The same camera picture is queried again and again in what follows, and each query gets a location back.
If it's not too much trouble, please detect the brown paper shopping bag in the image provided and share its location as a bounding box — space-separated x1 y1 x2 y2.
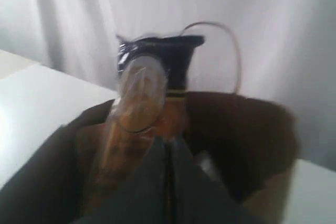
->
0 20 301 224

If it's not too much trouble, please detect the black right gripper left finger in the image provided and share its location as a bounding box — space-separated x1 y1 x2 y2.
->
106 137 171 223

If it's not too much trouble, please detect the white curtain backdrop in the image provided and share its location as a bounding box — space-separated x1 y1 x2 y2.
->
1 0 335 169

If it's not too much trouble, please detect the spaghetti packet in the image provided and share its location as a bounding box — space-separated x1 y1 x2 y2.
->
90 35 205 186

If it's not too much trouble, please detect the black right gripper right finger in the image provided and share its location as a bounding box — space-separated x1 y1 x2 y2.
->
169 137 259 223

